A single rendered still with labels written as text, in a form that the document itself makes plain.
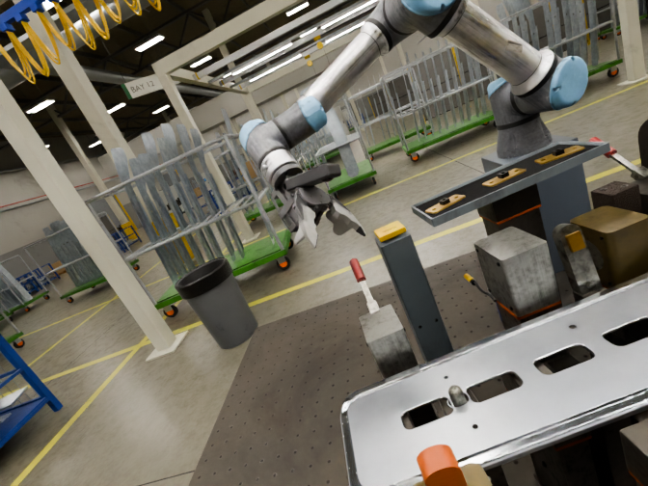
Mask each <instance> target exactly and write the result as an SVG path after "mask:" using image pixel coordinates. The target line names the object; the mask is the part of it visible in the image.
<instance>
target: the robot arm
mask: <svg viewBox="0 0 648 486"><path fill-rule="evenodd" d="M417 30H419V31H420V32H422V33H423V34H424V35H425V36H427V37H428V38H430V39H432V40H433V39H435V38H438V37H443V38H444V39H445V40H447V41H449V42H450V43H452V44H453V45H455V46H456V47H458V48H459V49H461V50H462V51H464V52H465V53H467V54H468V55H470V56H471V57H472V58H474V59H475V60H477V61H478V62H479V63H480V64H482V65H483V66H485V67H486V68H488V69H490V70H491V71H493V72H494V73H495V74H497V75H498V76H500V78H499V79H497V80H495V81H493V82H492V83H490V84H489V85H488V88H487V91H488V98H489V100H490V103H491V107H492V111H493V114H494V118H495V122H496V126H497V130H498V141H497V155H498V158H502V159H505V158H513V157H518V156H522V155H526V154H529V153H532V152H535V151H537V150H539V149H542V148H544V147H546V146H548V145H549V144H550V143H551V142H552V141H553V137H552V133H551V132H550V130H549V129H548V127H547V126H546V125H545V124H544V122H543V121H542V119H541V117H540V113H542V112H548V111H553V110H555V111H558V110H561V109H563V108H568V107H571V106H573V105H574V104H576V103H577V102H578V101H579V100H580V99H581V97H582V95H583V94H584V92H585V89H586V86H587V82H588V69H587V66H586V63H585V61H584V60H583V59H582V58H580V57H577V56H573V57H572V56H569V57H566V58H565V59H562V58H560V57H558V56H557V55H556V54H554V53H553V52H552V51H551V50H549V49H544V50H541V51H538V50H536V49H535V48H534V47H532V46H531V45H530V44H528V43H527V42H525V41H524V40H522V39H521V38H520V37H518V36H517V35H516V34H514V33H513V32H512V31H510V30H509V29H508V28H506V27H505V26H504V25H502V24H501V23H500V22H498V21H497V20H496V19H494V18H493V17H491V16H490V15H489V14H487V13H486V12H484V11H483V10H482V9H480V8H479V7H478V6H476V4H475V3H473V2H472V1H471V0H381V1H380V2H379V4H378V5H377V7H376V8H375V10H374V11H373V13H372V14H371V15H370V17H369V18H368V19H367V20H366V21H365V22H364V24H363V25H362V27H361V33H360V34H359V35H358V36H357V37H355V38H354V40H353V41H352V42H351V43H350V44H349V45H348V46H347V47H346V48H345V49H344V50H343V51H342V52H341V53H340V55H339V56H338V57H337V58H336V59H335V60H334V61H333V62H332V63H331V64H330V65H329V66H328V67H327V69H326V70H325V71H324V72H323V73H322V74H321V75H320V76H319V77H318V78H317V79H316V80H315V81H314V82H313V84H312V85H311V86H310V87H309V88H308V89H307V90H306V91H305V92H304V93H303V94H302V95H301V96H300V98H299V99H298V100H297V101H296V102H295V103H294V104H293V105H292V106H291V107H290V108H289V109H287V110H286V111H284V112H283V113H281V114H280V115H279V116H277V117H276V118H274V119H273V120H271V121H269V122H268V123H266V122H265V121H263V120H259V119H256V120H253V121H248V122H247V123H245V124H244V125H243V127H242V128H241V130H240V133H239V140H240V143H241V145H242V146H243V148H244V150H246V153H247V154H248V155H249V156H250V157H251V158H252V160H253V161H254V162H255V164H256V166H257V167H258V168H259V170H260V171H261V172H262V174H263V175H264V176H265V178H266V179H267V180H268V182H269V183H270V185H271V186H273V187H274V190H273V192H272V194H271V196H272V198H273V199H274V200H276V199H280V200H281V201H282V203H283V204H284V206H283V209H282V210H281V212H280V214H279V216H280V218H281V219H282V220H283V222H284V224H285V225H286V226H287V228H288V229H289V231H290V232H291V233H293V232H297V233H296V236H295V239H294V243H295V244H296V245H298V244H299V243H300V242H301V241H302V240H304V239H305V238H306V239H307V241H308V242H309V243H310V245H311V246H312V247H313V248H314V249H315V248H316V244H317V238H318V234H317V232H316V230H315V229H316V227H317V226H318V224H319V223H320V222H319V221H320V220H321V216H322V215H323V213H324V212H325V211H324V210H327V209H328V208H329V210H328V211H327V212H326V218H327V219H328V220H330V221H331V222H332V223H333V224H334V226H333V232H334V234H336V235H343V234H344V233H346V232H347V231H349V230H351V229H354V230H355V231H356V232H357V233H359V234H360V235H362V236H365V235H366V233H365V230H364V229H363V227H362V225H361V224H360V223H359V221H358V220H357V219H356V218H355V216H354V215H353V214H352V213H351V212H350V210H349V209H347V208H346V207H345V206H344V205H343V204H342V203H341V202H340V201H339V200H337V199H336V198H334V197H332V196H330V195H328V194H327V193H326V192H324V191H323V190H322V189H320V188H318V187H317V186H314V185H316V184H319V183H322V182H329V181H331V180H333V179H334V178H335V177H338V176H341V170H340V166H339V164H331V163H327V162H325V163H322V164H320V165H319V166H317V167H315V168H312V169H310V170H307V171H305V172H303V171H302V169H301V168H300V167H299V164H298V163H297V161H296V160H295V159H294V158H293V156H292V155H291V154H290V152H289V150H291V149H293V148H294V147H296V146H297V145H299V144H300V143H302V142H303V141H305V140H306V139H307V138H309V136H311V135H312V134H314V133H315V132H318V131H319V129H321V128H322V127H323V126H325V125H326V124H327V116H326V113H327V112H328V111H329V110H330V109H331V108H332V107H333V105H334V104H335V103H336V102H337V101H338V100H339V99H340V98H341V97H342V96H343V95H344V94H345V93H346V92H347V91H348V90H349V88H350V87H351V86H352V85H353V84H354V83H355V82H356V81H357V80H358V79H359V78H360V77H361V76H362V75H363V74H364V73H365V71H366V70H367V69H368V68H369V67H370V66H371V65H372V64H373V63H374V62H375V61H376V60H377V59H378V58H379V57H380V56H386V55H387V54H388V53H389V52H390V51H391V50H392V49H393V48H394V47H395V46H396V45H398V44H399V43H400V42H401V41H403V40H405V39H406V38H408V37H409V36H411V35H412V34H414V33H415V32H416V31H417Z"/></svg>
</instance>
